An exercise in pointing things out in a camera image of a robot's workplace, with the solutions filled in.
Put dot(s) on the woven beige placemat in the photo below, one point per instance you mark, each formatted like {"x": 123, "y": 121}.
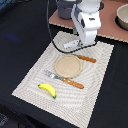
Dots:
{"x": 71, "y": 104}

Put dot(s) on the wooden handled fork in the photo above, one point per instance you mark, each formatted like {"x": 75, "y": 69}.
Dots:
{"x": 66, "y": 80}

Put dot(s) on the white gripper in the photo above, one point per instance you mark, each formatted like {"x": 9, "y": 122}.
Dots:
{"x": 87, "y": 26}

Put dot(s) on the grey toy pot with handles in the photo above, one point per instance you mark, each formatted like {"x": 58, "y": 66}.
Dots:
{"x": 64, "y": 9}

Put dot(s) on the yellow toy banana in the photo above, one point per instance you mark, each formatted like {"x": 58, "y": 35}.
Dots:
{"x": 48, "y": 88}

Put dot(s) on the brown toy stove board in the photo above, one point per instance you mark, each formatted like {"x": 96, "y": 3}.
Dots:
{"x": 109, "y": 28}

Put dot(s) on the round wooden plate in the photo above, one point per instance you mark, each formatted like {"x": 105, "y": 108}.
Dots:
{"x": 68, "y": 66}

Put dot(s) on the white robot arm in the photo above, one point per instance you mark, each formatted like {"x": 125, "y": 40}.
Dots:
{"x": 87, "y": 7}

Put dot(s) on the beige bowl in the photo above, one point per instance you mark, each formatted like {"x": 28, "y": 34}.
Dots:
{"x": 122, "y": 14}

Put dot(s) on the white toy fish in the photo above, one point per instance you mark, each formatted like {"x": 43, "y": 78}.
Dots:
{"x": 72, "y": 44}

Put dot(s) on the wooden handled knife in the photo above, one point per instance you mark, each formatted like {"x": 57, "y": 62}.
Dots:
{"x": 86, "y": 58}

